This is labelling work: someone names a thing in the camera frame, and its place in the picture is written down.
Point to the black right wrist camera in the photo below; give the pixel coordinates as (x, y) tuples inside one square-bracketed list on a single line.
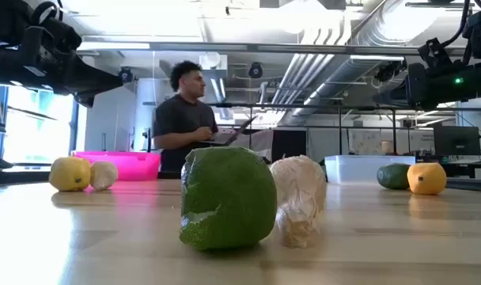
[(434, 55)]

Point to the black cabinet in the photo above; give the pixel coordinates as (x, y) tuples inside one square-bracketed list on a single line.
[(290, 144)]

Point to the green lime with torn patch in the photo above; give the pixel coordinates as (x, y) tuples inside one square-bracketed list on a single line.
[(228, 198)]

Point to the black metal rack frame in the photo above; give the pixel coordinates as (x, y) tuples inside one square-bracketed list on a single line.
[(340, 134)]

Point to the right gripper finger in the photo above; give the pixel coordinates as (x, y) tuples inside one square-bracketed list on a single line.
[(396, 97)]

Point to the clear plastic bin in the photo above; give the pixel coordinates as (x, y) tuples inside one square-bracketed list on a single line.
[(355, 170)]

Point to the black computer monitor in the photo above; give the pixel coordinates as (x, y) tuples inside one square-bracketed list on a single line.
[(456, 140)]

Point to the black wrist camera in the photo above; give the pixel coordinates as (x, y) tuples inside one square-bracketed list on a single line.
[(62, 35), (434, 55)]

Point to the black round hanging device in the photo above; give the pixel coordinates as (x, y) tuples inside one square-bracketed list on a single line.
[(255, 70), (126, 75)]

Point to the grey metal overhead beam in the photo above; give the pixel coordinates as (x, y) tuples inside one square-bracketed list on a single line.
[(224, 47)]

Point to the pink plastic basket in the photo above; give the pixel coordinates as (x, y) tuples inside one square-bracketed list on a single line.
[(133, 166)]

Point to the yellow lemon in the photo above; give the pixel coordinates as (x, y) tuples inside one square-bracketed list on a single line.
[(69, 174)]

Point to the person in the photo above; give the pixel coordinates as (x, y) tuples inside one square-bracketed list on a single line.
[(181, 118)]

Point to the white garlic bulb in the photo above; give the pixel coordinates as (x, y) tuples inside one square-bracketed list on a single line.
[(300, 186), (104, 175)]

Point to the dark laptop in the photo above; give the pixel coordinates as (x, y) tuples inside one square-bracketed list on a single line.
[(244, 127)]

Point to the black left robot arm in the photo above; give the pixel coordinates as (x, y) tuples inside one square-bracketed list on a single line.
[(5, 20)]

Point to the orange-yellow lemon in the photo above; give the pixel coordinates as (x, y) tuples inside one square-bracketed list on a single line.
[(426, 179)]

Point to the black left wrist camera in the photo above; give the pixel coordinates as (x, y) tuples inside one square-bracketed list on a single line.
[(62, 35)]

